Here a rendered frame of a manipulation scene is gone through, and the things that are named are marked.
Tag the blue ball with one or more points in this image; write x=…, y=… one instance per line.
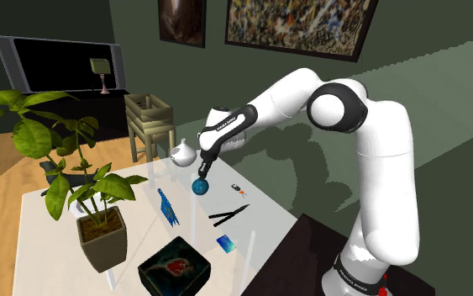
x=200, y=187

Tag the black television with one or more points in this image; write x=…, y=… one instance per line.
x=56, y=65

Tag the white round vase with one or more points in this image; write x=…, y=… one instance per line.
x=183, y=155

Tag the green potted plant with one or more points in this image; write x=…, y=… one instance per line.
x=101, y=242

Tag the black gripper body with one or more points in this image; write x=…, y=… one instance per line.
x=208, y=162

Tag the black scissors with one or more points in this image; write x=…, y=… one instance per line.
x=224, y=215

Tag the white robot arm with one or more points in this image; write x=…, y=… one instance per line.
x=385, y=176

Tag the small dark wall picture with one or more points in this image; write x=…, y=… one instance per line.
x=182, y=20

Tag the dark television cabinet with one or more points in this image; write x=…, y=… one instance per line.
x=109, y=110

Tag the white table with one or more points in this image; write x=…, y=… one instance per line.
x=43, y=250

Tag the dark box with red pattern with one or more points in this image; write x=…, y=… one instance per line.
x=174, y=268

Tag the black key fob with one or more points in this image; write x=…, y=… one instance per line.
x=236, y=188

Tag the table lamp with pink foot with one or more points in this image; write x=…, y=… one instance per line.
x=100, y=65

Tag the blue card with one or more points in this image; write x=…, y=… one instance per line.
x=226, y=243

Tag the dark robot stand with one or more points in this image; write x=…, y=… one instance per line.
x=293, y=254

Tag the large speckled wall picture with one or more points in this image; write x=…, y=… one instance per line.
x=297, y=24

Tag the wooden side table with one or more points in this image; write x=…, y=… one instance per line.
x=150, y=114

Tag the white mug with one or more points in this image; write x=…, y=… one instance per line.
x=78, y=210

